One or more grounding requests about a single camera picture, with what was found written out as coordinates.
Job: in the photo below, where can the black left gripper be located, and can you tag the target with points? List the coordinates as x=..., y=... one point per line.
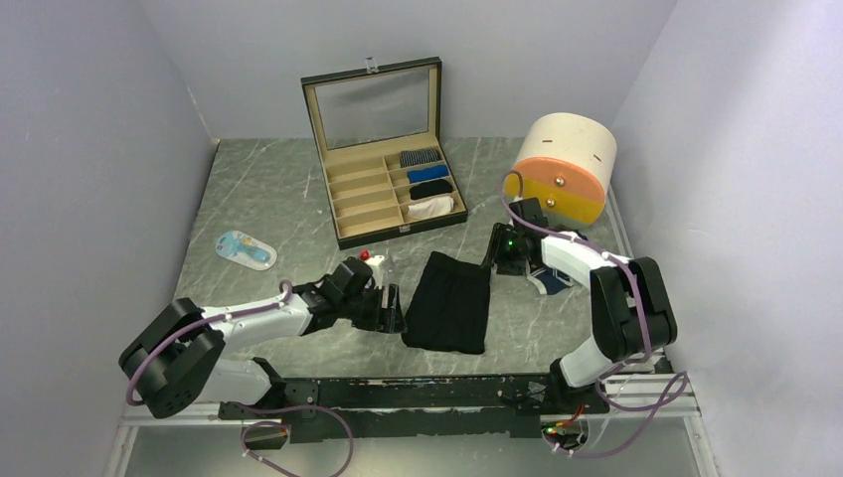
x=376, y=321

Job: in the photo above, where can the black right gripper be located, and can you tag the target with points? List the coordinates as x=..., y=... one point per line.
x=506, y=266

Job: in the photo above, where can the black underwear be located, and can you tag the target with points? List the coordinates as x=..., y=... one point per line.
x=449, y=310

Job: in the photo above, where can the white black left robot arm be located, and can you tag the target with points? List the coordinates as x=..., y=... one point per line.
x=185, y=355

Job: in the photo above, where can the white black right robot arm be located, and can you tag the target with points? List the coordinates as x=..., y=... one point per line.
x=630, y=311

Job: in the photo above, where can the navy white underwear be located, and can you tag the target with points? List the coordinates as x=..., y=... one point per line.
x=553, y=280

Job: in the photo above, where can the white rolled cloth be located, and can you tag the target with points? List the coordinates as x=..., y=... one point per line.
x=430, y=208

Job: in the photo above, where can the black rolled cloth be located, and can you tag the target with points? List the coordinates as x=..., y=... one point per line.
x=430, y=188

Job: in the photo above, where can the blue rolled cloth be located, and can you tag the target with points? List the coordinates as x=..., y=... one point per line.
x=426, y=174

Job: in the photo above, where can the round cream drawer cabinet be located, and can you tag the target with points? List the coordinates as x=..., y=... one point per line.
x=566, y=162

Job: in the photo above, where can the striped rolled cloth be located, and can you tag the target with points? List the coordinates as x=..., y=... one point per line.
x=411, y=158

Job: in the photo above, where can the black beige organizer box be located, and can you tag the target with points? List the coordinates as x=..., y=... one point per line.
x=361, y=120

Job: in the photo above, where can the blue packaged item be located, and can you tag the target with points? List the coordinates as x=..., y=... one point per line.
x=245, y=250

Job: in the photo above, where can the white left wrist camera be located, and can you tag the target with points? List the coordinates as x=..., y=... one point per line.
x=381, y=265

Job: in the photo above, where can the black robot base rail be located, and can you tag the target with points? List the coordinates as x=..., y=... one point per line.
x=516, y=405

